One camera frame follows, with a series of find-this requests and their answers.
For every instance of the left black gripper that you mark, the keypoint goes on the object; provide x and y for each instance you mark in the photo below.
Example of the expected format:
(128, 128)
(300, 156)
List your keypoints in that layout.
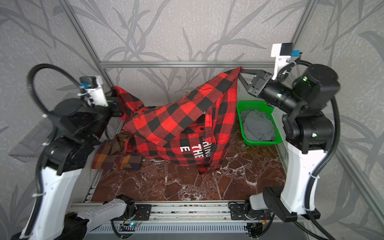
(112, 105)

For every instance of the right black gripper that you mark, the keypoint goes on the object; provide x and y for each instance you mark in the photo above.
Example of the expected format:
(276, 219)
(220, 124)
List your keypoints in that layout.
(262, 85)

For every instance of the red black plaid shirt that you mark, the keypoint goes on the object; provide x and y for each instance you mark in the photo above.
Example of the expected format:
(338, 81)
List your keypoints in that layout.
(195, 130)

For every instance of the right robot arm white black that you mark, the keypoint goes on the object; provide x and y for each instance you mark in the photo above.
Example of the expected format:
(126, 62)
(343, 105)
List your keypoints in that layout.
(311, 123)

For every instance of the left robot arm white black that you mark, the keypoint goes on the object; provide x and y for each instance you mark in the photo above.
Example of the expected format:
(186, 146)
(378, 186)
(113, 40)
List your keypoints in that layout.
(78, 127)

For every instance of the green plastic basket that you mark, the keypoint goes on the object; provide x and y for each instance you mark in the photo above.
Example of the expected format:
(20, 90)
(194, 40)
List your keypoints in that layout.
(262, 107)

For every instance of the folded multicolour plaid shirt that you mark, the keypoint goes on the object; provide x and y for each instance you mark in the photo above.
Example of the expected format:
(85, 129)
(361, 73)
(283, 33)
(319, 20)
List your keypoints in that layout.
(117, 154)

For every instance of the grey shirt in basket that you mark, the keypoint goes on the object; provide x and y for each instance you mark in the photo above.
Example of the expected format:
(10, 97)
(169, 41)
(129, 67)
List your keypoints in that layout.
(257, 126)

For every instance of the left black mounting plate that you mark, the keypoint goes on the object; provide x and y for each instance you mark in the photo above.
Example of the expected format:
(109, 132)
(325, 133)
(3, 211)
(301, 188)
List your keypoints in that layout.
(139, 212)

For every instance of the black mounting plate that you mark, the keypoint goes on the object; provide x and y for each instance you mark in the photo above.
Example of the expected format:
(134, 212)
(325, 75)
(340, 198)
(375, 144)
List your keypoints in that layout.
(139, 212)
(244, 211)

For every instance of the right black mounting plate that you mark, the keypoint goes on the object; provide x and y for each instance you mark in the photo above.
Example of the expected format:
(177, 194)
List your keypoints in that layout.
(244, 211)

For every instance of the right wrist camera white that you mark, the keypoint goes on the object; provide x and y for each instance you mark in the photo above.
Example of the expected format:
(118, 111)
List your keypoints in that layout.
(285, 57)

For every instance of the clear plastic wall tray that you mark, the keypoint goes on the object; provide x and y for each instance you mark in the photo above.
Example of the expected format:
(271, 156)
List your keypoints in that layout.
(31, 146)

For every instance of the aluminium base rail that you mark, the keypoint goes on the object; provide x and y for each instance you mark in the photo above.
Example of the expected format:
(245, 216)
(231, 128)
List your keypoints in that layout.
(189, 212)

